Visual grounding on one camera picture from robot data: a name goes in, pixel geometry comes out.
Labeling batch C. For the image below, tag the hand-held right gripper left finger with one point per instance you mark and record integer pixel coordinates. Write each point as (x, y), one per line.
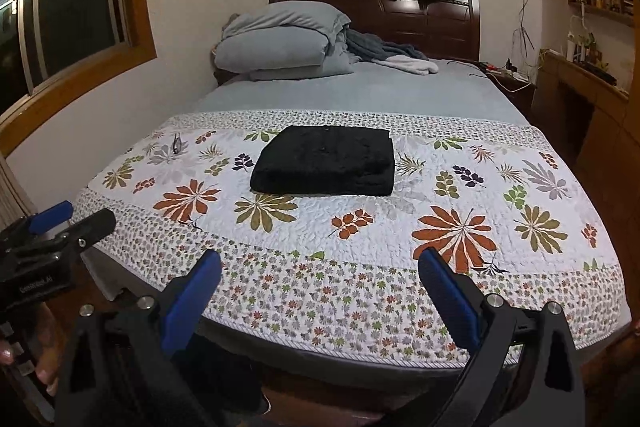
(192, 302)

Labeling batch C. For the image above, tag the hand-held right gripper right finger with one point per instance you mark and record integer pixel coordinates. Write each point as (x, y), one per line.
(450, 297)

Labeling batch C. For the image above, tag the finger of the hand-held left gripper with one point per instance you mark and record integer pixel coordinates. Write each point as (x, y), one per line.
(92, 227)
(50, 214)

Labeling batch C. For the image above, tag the black pants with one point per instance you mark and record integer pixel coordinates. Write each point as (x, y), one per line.
(320, 162)

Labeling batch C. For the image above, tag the person's left hand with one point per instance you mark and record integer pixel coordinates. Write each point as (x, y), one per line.
(47, 347)

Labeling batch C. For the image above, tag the white floral quilt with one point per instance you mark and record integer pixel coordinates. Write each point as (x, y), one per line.
(350, 247)

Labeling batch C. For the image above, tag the black eyeglasses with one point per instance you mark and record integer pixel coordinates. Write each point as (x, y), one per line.
(176, 146)

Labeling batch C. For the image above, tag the large wooden framed window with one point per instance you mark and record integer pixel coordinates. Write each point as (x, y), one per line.
(75, 7)

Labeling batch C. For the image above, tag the wooden nightstand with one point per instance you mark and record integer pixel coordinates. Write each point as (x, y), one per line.
(515, 92)

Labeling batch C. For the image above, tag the grey bed sheet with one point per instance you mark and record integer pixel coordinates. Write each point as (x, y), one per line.
(350, 92)

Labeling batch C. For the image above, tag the power strip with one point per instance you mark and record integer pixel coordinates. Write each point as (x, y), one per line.
(502, 70)

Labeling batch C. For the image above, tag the white cloth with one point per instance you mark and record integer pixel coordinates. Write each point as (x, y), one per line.
(415, 66)

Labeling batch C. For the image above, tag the wooden desk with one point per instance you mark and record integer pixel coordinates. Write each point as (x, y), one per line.
(590, 107)

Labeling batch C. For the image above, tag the grey pillow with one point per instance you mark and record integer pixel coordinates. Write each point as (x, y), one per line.
(270, 52)

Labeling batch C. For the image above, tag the dark grey knit blanket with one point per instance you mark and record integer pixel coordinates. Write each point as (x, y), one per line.
(370, 44)

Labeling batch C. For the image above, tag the dark wooden headboard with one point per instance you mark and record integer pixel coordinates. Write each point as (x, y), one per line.
(440, 22)

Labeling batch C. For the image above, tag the white bottle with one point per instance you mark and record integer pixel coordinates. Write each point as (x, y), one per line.
(571, 48)

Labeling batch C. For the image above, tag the grey folded duvet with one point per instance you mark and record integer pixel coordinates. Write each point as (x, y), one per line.
(280, 17)

